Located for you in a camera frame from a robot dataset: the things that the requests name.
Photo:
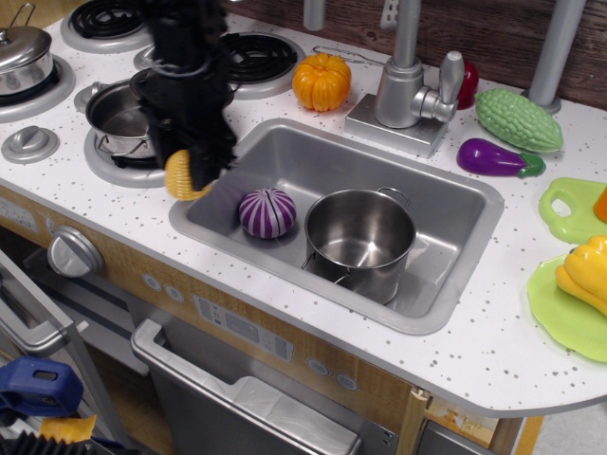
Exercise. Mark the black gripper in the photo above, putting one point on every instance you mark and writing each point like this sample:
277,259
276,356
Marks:
186,112

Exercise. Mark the yellow toy corn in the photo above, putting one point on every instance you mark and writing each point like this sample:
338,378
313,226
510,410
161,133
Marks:
178,180

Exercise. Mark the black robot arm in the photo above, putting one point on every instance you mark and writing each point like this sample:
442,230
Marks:
186,34

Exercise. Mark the steel pot on stove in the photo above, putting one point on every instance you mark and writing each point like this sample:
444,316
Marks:
121,128

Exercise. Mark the lidded steel pot far left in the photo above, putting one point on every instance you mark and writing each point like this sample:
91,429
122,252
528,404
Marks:
26,60

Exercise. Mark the steel pot in sink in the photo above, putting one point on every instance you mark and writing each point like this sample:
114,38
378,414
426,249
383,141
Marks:
360,240

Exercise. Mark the grey toy sink basin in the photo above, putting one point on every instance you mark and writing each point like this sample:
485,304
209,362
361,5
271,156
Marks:
454,217

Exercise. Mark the black coil burner front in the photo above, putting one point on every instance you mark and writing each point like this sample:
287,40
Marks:
125,172

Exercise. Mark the black coil burner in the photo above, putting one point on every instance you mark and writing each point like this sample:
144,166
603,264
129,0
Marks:
125,172
262,64
105,27

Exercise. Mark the purple white striped toy onion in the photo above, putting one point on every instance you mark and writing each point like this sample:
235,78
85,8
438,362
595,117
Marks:
267,213

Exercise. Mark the grey stove knob center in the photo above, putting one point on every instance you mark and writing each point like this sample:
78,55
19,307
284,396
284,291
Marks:
145,59

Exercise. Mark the grey stove knob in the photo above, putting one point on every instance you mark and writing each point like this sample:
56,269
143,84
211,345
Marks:
30,145
83,97
145,59

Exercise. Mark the grey stove knob middle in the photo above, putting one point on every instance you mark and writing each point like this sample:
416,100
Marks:
83,97

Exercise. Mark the black coil burner back right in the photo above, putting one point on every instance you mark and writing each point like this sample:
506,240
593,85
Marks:
262,64

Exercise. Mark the grey oven dial knob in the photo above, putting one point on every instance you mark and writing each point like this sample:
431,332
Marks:
73,255

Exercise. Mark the black coil burner back left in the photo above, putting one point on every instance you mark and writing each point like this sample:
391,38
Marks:
105,27

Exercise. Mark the orange toy pumpkin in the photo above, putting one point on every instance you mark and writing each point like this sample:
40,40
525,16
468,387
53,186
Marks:
322,82

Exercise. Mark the grey stove knob front left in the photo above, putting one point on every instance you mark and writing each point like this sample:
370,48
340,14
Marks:
30,145

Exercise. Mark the silver toy faucet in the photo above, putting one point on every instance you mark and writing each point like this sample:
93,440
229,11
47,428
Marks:
405,113

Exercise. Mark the silver dishwasher door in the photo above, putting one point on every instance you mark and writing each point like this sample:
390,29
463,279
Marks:
221,402

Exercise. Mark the blue clamp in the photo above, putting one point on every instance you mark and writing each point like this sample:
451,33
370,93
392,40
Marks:
40,387

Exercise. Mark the purple toy eggplant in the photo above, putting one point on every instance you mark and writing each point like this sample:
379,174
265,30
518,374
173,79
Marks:
480,156

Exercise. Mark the yellow tape piece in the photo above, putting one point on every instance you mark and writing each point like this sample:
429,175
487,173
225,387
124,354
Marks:
68,429

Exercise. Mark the red toy apple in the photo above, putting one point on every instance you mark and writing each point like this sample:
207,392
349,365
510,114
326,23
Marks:
469,87

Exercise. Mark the green toy bitter melon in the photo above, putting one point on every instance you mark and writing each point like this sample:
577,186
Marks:
518,121

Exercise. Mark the light green toy cutting board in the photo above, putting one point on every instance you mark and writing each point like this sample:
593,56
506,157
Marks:
567,207

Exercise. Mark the light green toy plate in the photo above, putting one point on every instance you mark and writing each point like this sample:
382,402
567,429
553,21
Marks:
573,323

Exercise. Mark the yellow toy bell pepper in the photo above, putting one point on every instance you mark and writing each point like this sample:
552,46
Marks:
583,273

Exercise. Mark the orange toy piece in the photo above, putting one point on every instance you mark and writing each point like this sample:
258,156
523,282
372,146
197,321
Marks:
600,206

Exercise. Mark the grey post left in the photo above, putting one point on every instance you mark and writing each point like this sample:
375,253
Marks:
314,14

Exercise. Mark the grey post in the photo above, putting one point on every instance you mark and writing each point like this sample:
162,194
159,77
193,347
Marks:
314,14
557,44

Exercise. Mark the silver oven door handle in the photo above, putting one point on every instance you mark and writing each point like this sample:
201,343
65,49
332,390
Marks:
29,317

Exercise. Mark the white bracket on wall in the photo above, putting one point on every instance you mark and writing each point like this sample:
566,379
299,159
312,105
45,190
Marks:
388,19

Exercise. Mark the grey post right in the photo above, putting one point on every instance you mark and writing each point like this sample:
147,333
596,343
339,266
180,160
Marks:
557,44

